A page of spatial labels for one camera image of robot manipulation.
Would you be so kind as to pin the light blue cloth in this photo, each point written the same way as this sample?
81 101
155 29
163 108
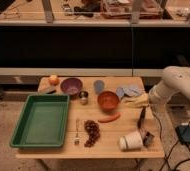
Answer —
128 90

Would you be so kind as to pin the black dish brush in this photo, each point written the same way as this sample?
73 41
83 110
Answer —
147 137

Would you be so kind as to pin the purple bowl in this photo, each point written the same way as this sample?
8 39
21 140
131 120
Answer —
71 86

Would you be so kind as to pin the orange fruit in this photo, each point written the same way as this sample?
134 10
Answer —
53 80

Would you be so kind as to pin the yellow banana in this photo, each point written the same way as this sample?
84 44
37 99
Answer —
134 103

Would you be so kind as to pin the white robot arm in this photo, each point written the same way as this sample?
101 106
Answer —
174 80

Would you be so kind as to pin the wooden table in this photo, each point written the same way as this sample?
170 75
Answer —
107 146

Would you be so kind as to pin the red bowl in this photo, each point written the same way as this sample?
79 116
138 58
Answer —
107 101

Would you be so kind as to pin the metal fork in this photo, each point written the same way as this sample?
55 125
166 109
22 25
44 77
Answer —
77 139

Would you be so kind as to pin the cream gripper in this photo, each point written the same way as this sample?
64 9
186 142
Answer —
142 100

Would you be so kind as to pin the grey sponge block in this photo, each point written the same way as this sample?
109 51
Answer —
48 90

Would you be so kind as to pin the black power box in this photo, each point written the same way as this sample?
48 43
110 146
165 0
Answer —
183 133

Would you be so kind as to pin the small metal cup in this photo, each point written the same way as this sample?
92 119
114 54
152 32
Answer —
83 96

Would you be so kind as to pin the green plastic tray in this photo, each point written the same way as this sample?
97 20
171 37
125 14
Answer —
42 122

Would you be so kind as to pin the bunch of dark grapes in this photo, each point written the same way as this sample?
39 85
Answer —
93 130

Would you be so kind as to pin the white paper cup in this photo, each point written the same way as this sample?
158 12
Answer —
130 141

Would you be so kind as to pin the blue plastic cup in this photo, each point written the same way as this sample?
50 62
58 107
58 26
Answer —
98 86

